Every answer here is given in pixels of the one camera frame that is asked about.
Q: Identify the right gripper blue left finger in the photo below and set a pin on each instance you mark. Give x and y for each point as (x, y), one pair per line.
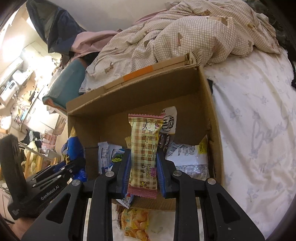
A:
(123, 175)

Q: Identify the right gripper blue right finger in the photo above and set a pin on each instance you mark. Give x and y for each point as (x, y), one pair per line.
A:
(165, 169)

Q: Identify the blue green snack bag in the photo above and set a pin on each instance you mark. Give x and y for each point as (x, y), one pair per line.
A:
(117, 157)

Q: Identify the white red snack bag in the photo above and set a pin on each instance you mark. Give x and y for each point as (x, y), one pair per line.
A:
(192, 160)

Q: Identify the white blue snack bar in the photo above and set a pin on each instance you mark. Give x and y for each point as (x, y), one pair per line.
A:
(126, 201)

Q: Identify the red white wafer bar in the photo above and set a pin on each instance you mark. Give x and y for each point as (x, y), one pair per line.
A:
(105, 153)

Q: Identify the yellow peanut snack packet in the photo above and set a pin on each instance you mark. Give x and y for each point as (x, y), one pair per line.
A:
(128, 142)

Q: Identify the pink plaid snack bar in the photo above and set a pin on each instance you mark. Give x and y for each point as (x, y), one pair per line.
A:
(144, 145)

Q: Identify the blue tiger snack bag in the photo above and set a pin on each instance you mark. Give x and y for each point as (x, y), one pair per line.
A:
(73, 151)

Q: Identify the dark meat snack packet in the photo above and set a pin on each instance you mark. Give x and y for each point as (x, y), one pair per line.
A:
(167, 133)

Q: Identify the yellow chips snack bag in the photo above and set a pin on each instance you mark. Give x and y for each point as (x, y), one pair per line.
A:
(135, 222)

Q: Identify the brown cardboard box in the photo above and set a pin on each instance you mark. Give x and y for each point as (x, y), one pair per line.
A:
(102, 114)

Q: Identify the teal orange cushion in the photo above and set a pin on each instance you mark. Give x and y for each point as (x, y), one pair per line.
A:
(66, 85)

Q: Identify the white floral bed sheet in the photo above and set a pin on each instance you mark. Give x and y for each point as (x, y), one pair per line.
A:
(255, 106)

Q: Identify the pink cloth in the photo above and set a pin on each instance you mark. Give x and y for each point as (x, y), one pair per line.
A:
(90, 42)

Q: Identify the beige checkered duvet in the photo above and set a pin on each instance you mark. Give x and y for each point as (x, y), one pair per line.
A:
(216, 29)

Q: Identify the dark blue jacket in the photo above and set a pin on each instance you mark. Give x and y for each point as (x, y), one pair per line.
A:
(55, 26)

